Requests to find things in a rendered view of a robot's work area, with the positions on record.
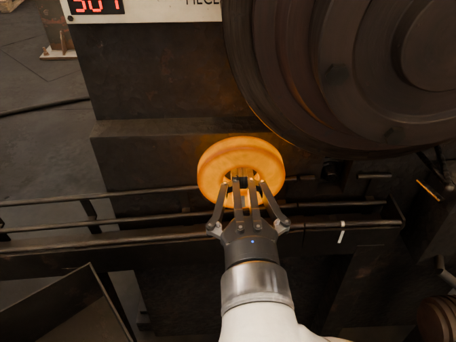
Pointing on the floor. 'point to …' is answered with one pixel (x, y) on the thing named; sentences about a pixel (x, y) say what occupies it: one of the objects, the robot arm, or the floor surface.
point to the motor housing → (435, 320)
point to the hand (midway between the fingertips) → (241, 168)
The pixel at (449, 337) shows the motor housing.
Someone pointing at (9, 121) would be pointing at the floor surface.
